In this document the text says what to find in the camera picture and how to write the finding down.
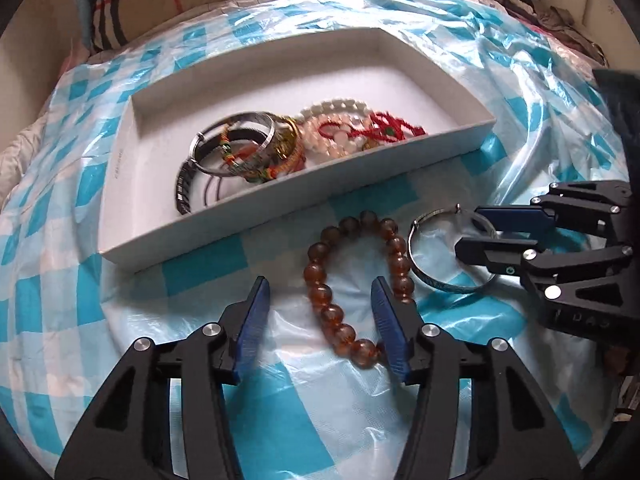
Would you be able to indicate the pile of clothes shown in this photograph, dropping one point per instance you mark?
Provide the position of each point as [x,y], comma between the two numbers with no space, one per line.
[550,20]

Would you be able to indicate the wardrobe with tree decal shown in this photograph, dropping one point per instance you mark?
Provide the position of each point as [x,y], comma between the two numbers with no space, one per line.
[600,5]

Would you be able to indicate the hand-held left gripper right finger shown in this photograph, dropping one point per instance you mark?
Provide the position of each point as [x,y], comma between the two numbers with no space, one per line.
[390,330]

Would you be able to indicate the patterned curtain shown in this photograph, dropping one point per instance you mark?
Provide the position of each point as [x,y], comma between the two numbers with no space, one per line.
[82,0]

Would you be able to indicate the blue checked plastic sheet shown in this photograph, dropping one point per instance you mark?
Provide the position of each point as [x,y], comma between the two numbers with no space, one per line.
[300,410]

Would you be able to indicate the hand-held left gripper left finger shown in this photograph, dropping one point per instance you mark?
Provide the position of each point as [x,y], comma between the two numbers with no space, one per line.
[252,320]

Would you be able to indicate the wide silver bangle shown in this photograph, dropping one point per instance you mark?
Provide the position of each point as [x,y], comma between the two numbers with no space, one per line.
[270,132]

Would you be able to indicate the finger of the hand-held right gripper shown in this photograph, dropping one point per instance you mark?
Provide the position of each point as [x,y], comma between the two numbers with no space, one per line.
[500,255]
[510,217]

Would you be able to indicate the engraved silver bangle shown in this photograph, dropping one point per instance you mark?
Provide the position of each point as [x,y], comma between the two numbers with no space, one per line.
[435,280]

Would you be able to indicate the white jewelry box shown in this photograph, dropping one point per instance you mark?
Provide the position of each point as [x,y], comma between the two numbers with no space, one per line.
[280,85]

